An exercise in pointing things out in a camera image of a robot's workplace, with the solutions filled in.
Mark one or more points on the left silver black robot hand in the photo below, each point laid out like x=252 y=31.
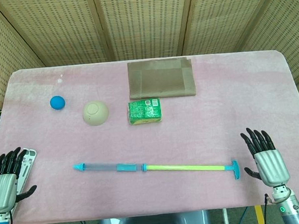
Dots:
x=2 y=188

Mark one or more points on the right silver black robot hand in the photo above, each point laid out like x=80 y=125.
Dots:
x=271 y=165

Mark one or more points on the blue-green water pump toy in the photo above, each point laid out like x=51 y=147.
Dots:
x=170 y=166

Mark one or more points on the white folding stand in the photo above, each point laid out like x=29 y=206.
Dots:
x=28 y=166

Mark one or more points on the white table leg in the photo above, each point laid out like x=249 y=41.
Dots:
x=225 y=219

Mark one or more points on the pink tablecloth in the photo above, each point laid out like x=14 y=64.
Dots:
x=194 y=134

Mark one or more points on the blue ball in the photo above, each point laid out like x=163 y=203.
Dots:
x=57 y=102

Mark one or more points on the beige upturned bowl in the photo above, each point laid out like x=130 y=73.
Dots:
x=95 y=113

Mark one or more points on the green packaged sponge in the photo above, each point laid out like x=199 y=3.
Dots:
x=145 y=112

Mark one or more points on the brown folded cloth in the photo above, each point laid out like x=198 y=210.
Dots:
x=161 y=79

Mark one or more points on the bamboo folding screen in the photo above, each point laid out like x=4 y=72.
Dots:
x=140 y=20

